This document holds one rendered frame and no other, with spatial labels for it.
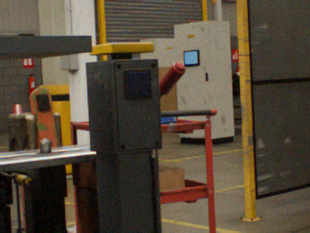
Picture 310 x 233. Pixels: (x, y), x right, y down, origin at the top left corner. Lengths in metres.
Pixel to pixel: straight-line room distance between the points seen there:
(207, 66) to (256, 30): 5.76
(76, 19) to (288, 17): 1.78
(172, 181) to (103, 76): 2.46
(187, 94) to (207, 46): 0.92
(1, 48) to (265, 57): 4.82
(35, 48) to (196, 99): 10.62
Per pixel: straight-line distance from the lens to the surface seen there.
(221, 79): 11.27
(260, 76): 5.42
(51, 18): 8.20
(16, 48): 0.72
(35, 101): 1.31
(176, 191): 3.21
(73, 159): 1.09
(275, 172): 5.58
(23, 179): 0.85
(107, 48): 0.82
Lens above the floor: 1.12
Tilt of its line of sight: 3 degrees down
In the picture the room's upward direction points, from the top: 3 degrees counter-clockwise
